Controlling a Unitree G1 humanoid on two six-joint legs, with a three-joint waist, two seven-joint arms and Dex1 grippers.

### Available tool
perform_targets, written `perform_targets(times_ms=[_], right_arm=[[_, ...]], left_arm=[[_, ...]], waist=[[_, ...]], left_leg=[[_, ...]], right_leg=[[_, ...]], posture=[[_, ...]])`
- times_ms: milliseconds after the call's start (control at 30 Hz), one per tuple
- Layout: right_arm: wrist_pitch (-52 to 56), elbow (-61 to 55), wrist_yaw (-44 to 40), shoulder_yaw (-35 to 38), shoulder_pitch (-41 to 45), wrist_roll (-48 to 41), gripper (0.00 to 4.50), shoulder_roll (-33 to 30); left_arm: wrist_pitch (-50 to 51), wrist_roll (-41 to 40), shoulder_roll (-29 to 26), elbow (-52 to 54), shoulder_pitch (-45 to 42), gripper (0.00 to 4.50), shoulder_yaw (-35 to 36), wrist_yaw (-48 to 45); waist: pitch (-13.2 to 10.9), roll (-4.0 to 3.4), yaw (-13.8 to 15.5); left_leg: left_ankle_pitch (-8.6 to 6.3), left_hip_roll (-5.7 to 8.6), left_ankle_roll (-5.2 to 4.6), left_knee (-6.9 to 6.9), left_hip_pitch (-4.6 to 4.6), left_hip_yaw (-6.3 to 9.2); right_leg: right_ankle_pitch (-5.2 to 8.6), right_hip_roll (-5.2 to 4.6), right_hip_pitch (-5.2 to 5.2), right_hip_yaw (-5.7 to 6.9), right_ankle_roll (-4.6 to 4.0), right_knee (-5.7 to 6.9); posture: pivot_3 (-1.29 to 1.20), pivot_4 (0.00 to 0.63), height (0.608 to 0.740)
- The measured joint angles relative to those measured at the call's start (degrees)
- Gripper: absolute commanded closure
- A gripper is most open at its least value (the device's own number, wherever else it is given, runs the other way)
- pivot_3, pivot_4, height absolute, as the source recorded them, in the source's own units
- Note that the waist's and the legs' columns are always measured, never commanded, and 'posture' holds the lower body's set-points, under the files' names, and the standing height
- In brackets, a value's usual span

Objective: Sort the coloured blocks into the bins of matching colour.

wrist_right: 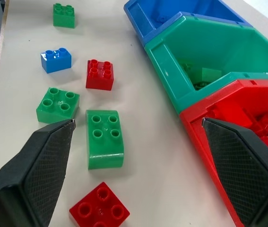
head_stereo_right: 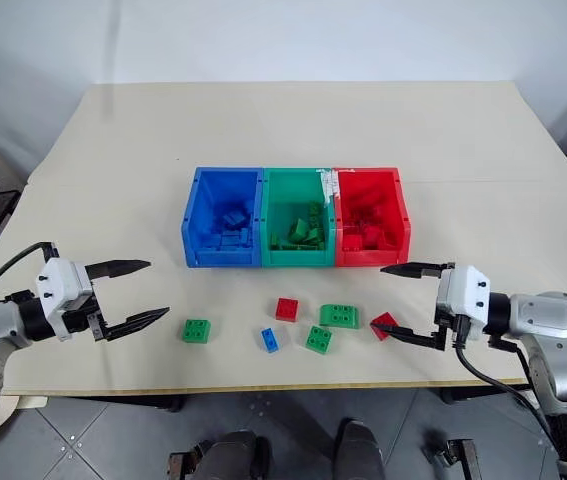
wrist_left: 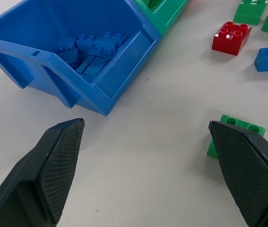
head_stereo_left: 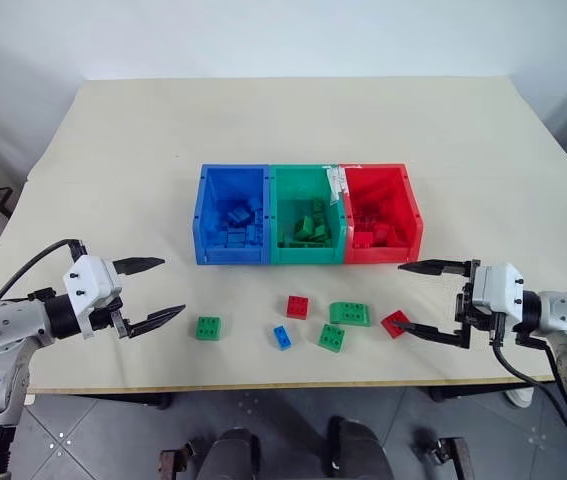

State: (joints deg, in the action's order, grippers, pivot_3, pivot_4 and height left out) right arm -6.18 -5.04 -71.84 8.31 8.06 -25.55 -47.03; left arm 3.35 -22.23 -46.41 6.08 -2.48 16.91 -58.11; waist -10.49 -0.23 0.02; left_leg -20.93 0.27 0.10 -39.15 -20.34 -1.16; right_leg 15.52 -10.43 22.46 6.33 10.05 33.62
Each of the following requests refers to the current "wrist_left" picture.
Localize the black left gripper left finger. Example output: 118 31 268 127
0 117 86 227

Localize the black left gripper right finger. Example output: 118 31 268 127
208 120 268 227

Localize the green flat toy brick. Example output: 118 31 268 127
206 114 267 158

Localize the blue flat toy brick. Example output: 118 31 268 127
75 54 112 83

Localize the blue plastic storage bin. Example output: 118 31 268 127
0 0 162 117

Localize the blue toy brick with studs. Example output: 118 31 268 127
76 34 95 53
94 31 127 56
52 37 78 62

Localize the red square toy brick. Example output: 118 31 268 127
211 21 252 56

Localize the green plastic storage bin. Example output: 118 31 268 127
133 0 191 38

